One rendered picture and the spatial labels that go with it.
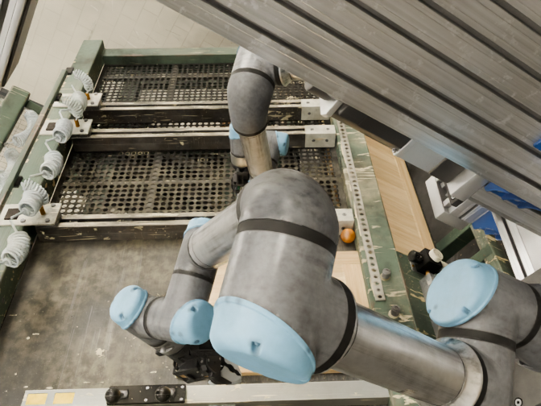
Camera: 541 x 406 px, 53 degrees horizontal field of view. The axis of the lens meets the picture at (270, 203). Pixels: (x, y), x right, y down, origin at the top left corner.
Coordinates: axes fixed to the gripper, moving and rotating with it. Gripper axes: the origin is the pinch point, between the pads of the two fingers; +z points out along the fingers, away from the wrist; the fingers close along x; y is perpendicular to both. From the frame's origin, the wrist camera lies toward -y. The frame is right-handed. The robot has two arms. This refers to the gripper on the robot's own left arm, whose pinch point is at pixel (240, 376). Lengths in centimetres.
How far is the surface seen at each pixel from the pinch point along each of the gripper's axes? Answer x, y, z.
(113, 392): -1.6, 33.5, -4.1
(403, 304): -36, -25, 46
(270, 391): -8.1, 7.8, 25.5
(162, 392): -1.9, 23.5, 1.8
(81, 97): -125, 72, -20
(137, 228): -65, 49, 4
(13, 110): -170, 144, -13
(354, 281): -47, -12, 43
